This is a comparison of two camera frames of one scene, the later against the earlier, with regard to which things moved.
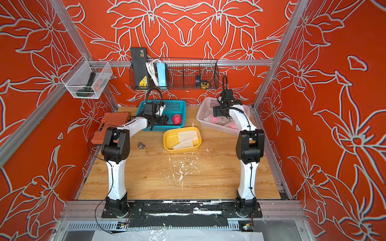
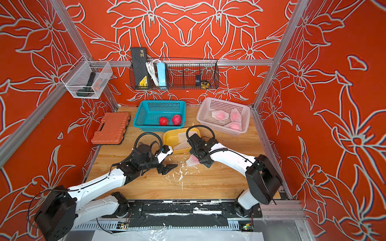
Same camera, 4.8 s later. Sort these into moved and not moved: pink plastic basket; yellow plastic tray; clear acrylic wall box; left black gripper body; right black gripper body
Moved: right black gripper body; left black gripper body
Not moved: yellow plastic tray; clear acrylic wall box; pink plastic basket
